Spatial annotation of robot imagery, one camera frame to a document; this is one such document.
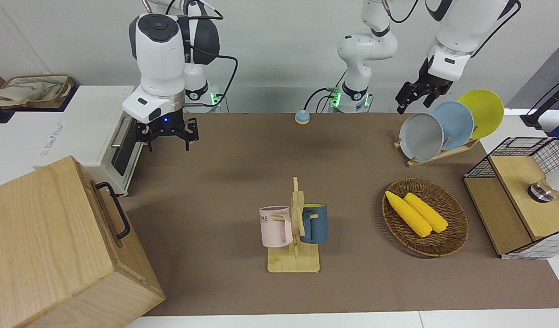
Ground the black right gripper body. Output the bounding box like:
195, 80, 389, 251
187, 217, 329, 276
135, 114, 199, 143

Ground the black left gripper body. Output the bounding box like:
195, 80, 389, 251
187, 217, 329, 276
396, 57, 453, 98

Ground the black metal drawer handle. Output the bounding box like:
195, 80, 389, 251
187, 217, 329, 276
92, 182, 131, 240

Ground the light wooden drawer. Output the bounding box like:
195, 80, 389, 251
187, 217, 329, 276
77, 159, 166, 316

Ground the light blue plate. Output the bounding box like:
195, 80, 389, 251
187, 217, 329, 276
429, 101, 475, 151

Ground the grey plate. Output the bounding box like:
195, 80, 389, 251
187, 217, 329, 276
399, 113, 445, 163

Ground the yellow plate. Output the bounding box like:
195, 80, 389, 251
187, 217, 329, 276
458, 89, 505, 139

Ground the wooden plate rack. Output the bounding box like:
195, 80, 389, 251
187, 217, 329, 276
393, 137, 480, 167

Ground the brown table mat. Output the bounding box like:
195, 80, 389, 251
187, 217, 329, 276
120, 113, 559, 316

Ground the white toaster oven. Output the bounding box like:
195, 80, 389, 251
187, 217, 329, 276
0, 85, 141, 196

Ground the yellow corn cob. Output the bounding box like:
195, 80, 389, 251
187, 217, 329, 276
404, 193, 449, 233
385, 190, 433, 238

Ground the black stand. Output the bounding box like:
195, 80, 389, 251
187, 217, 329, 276
519, 75, 559, 128

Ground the pink mug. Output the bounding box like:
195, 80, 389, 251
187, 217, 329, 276
259, 206, 293, 248

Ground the beige cloth bag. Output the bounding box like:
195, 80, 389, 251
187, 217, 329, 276
0, 76, 74, 109

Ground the light wooden cabinet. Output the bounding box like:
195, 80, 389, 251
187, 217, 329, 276
0, 156, 166, 328

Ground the brown wicker basket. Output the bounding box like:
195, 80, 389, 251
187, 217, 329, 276
382, 178, 469, 258

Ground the white and silver device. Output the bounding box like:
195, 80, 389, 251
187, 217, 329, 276
528, 159, 559, 202

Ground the dark blue mug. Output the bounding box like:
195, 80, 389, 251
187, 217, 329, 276
300, 204, 328, 244

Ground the wooden mug tree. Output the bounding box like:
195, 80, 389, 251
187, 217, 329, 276
267, 177, 321, 273

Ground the white oven door handle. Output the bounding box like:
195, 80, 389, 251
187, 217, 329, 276
111, 116, 132, 149

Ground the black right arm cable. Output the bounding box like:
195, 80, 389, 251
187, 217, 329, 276
168, 0, 238, 110

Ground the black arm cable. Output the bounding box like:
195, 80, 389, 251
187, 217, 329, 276
168, 0, 238, 110
470, 0, 522, 60

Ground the black button cable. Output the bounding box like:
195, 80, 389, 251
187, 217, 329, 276
305, 87, 336, 112

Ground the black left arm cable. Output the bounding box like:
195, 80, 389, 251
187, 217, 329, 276
470, 0, 522, 60

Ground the wire and wood shelf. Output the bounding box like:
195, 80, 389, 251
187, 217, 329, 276
463, 137, 559, 260

